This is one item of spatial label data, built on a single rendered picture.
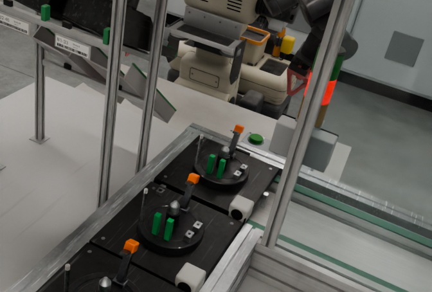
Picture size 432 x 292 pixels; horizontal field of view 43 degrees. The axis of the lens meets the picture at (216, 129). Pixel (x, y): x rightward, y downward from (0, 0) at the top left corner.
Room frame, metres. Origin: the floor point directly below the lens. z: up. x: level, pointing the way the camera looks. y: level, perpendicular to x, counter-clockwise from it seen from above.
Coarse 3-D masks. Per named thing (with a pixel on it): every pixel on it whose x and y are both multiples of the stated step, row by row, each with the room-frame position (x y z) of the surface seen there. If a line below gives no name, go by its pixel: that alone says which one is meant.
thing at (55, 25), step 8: (0, 8) 1.05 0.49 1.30; (8, 8) 1.04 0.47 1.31; (16, 8) 1.04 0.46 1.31; (24, 16) 1.03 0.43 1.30; (32, 16) 1.02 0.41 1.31; (40, 24) 1.02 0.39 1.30; (48, 24) 1.01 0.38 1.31; (56, 24) 1.01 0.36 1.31; (64, 32) 1.00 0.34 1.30; (72, 32) 0.99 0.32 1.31; (80, 32) 0.99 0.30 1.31; (88, 32) 1.18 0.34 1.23; (80, 40) 0.98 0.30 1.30; (88, 40) 0.98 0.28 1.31; (96, 40) 0.97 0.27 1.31; (104, 48) 0.97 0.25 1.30; (128, 48) 1.14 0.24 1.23; (136, 48) 1.14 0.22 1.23; (144, 56) 1.13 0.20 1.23
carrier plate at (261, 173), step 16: (192, 144) 1.20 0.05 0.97; (208, 144) 1.21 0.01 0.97; (176, 160) 1.11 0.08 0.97; (192, 160) 1.13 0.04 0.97; (256, 160) 1.19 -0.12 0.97; (160, 176) 1.03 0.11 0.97; (176, 176) 1.05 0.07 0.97; (256, 176) 1.12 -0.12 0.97; (272, 176) 1.13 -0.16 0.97; (176, 192) 1.00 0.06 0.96; (208, 192) 1.01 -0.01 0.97; (224, 192) 1.02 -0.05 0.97; (240, 192) 1.04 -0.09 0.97; (256, 192) 1.05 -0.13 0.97; (224, 208) 0.97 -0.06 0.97
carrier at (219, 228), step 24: (144, 192) 0.84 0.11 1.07; (168, 192) 0.98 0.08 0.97; (120, 216) 0.87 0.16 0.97; (144, 216) 0.86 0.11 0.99; (168, 216) 0.85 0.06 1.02; (192, 216) 0.90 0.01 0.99; (216, 216) 0.93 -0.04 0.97; (96, 240) 0.79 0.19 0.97; (120, 240) 0.80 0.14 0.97; (144, 240) 0.81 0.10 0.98; (168, 240) 0.81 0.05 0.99; (192, 240) 0.82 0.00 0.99; (216, 240) 0.86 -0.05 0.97; (144, 264) 0.75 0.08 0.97; (168, 264) 0.76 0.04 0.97; (192, 264) 0.78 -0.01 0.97; (216, 264) 0.80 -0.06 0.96; (192, 288) 0.71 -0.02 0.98
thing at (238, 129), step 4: (236, 128) 1.16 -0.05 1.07; (240, 128) 1.16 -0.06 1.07; (232, 132) 1.15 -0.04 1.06; (236, 132) 1.15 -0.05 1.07; (240, 132) 1.16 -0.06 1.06; (236, 136) 1.16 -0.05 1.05; (232, 140) 1.16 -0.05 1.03; (236, 140) 1.15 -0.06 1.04; (232, 144) 1.15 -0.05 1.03; (236, 144) 1.15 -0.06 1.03; (232, 148) 1.15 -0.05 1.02; (232, 152) 1.14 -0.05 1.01
